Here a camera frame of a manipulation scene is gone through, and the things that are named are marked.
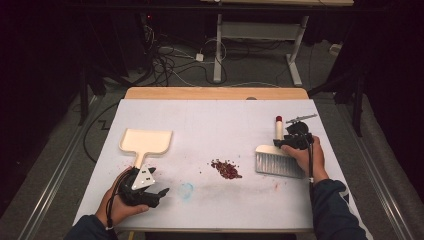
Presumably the cream plastic dustpan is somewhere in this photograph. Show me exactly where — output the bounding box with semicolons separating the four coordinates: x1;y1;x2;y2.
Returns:
118;128;174;169

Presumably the metal floor rail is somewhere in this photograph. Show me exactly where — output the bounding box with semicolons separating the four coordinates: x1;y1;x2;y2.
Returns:
19;95;101;240
334;99;414;240

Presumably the white metal desk frame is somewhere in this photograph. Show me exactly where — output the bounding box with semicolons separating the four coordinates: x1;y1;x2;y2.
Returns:
199;0;354;88

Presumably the person's right hand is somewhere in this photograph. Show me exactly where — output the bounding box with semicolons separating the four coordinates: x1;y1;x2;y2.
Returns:
282;135;329;184

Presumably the person's left hand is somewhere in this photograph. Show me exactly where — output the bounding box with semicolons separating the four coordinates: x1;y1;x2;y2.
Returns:
95;167;150;228

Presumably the black stand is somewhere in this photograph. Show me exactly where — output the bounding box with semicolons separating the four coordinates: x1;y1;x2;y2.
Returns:
308;71;365;138
77;64;108;127

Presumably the tangle of floor cables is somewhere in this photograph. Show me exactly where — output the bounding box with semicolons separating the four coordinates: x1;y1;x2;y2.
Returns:
143;23;231;88

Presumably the wooden table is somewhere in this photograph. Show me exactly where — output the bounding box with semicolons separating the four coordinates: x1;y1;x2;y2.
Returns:
119;87;334;234

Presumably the hand-held gripper cable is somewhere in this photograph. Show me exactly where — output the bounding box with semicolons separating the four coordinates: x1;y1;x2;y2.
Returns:
306;133;316;184
105;171;133;240

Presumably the black floor cable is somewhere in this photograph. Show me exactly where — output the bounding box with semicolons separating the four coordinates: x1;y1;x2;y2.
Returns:
82;101;121;164

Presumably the right hand-held gripper cable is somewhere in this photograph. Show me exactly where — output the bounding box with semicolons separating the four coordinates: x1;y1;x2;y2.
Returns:
306;133;316;184

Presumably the white table cover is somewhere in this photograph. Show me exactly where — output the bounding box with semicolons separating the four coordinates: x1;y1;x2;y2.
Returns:
72;98;361;232

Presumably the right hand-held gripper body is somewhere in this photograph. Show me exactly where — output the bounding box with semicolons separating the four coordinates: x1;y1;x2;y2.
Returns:
284;113;319;150

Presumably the cream hand brush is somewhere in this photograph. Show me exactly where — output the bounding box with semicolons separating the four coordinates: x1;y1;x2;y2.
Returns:
254;115;306;179

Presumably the pile of red beans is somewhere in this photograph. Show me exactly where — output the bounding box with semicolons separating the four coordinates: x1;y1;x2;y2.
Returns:
210;158;243;180

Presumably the left hand-held gripper cable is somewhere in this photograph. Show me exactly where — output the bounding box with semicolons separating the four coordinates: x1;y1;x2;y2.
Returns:
105;171;133;240

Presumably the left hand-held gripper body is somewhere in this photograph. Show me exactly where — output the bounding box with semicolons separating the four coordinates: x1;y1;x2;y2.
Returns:
116;165;161;208

